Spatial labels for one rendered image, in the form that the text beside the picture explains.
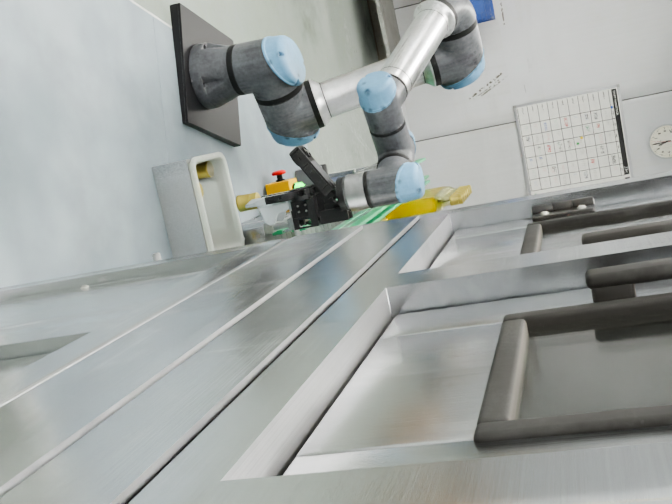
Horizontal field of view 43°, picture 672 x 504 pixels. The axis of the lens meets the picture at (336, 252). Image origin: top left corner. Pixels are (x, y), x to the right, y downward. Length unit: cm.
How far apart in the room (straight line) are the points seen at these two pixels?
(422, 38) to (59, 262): 87
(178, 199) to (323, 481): 147
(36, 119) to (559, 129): 657
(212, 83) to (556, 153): 598
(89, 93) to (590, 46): 643
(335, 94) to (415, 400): 163
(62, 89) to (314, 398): 120
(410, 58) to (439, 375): 137
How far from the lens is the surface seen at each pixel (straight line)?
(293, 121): 198
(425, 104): 782
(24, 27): 151
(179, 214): 174
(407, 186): 164
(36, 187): 142
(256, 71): 193
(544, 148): 774
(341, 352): 45
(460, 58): 200
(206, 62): 196
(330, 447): 36
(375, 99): 164
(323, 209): 171
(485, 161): 779
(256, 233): 189
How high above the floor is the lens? 157
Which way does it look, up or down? 17 degrees down
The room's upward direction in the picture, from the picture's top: 81 degrees clockwise
